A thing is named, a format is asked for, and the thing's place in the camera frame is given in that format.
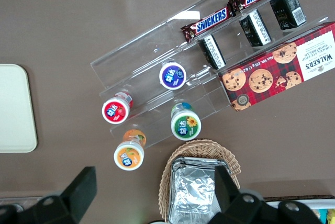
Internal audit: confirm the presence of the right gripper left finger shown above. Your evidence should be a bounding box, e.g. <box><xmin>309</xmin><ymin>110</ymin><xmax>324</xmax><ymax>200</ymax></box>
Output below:
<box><xmin>31</xmin><ymin>166</ymin><xmax>98</xmax><ymax>224</ymax></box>

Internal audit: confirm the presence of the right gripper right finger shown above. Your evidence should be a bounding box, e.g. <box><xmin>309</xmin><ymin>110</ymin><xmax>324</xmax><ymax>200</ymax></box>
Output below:
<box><xmin>209</xmin><ymin>166</ymin><xmax>267</xmax><ymax>224</ymax></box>

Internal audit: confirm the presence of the light tan wicker basket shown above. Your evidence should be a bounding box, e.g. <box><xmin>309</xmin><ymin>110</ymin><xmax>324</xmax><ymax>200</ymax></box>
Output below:
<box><xmin>159</xmin><ymin>139</ymin><xmax>241</xmax><ymax>224</ymax></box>

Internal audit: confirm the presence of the white rectangular snack tray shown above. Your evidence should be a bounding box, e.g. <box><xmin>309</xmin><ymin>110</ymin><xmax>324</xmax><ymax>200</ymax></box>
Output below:
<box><xmin>263</xmin><ymin>194</ymin><xmax>335</xmax><ymax>224</ymax></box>

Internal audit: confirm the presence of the beige plastic tray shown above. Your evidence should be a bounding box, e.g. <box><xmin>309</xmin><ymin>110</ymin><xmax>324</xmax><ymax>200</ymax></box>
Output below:
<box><xmin>0</xmin><ymin>63</ymin><xmax>38</xmax><ymax>153</ymax></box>

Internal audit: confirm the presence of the aluminium foil container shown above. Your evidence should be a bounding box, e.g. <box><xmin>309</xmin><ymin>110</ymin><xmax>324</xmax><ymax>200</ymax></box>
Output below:
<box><xmin>167</xmin><ymin>156</ymin><xmax>232</xmax><ymax>224</ymax></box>

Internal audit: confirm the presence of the orange lid gum jar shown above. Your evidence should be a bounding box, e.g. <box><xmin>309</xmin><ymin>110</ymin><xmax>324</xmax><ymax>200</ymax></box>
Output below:
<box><xmin>113</xmin><ymin>129</ymin><xmax>147</xmax><ymax>171</ymax></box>

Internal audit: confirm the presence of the green lid gum jar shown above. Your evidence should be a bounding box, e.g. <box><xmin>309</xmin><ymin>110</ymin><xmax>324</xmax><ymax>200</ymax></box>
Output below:
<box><xmin>170</xmin><ymin>102</ymin><xmax>202</xmax><ymax>141</ymax></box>

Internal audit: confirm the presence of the red lid gum jar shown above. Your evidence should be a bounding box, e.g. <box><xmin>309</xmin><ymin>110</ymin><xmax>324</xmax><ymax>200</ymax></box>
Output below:
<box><xmin>101</xmin><ymin>92</ymin><xmax>134</xmax><ymax>125</ymax></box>

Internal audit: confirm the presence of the red Walkers cookie box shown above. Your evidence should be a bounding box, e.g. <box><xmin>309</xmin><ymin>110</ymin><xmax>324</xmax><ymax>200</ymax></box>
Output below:
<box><xmin>217</xmin><ymin>21</ymin><xmax>335</xmax><ymax>112</ymax></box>

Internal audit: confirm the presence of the blue lid gum jar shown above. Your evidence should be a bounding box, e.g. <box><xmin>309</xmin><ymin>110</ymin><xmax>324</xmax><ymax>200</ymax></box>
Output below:
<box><xmin>159</xmin><ymin>61</ymin><xmax>187</xmax><ymax>90</ymax></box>

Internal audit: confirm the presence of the small black box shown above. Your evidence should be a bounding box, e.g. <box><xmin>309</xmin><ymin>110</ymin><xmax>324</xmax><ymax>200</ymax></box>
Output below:
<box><xmin>198</xmin><ymin>33</ymin><xmax>227</xmax><ymax>71</ymax></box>
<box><xmin>269</xmin><ymin>0</ymin><xmax>307</xmax><ymax>31</ymax></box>
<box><xmin>239</xmin><ymin>8</ymin><xmax>272</xmax><ymax>48</ymax></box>

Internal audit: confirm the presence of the clear acrylic stepped stand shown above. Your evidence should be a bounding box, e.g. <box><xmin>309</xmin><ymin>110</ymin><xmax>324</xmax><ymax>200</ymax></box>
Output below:
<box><xmin>90</xmin><ymin>19</ymin><xmax>233</xmax><ymax>149</ymax></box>
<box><xmin>166</xmin><ymin>0</ymin><xmax>335</xmax><ymax>78</ymax></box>

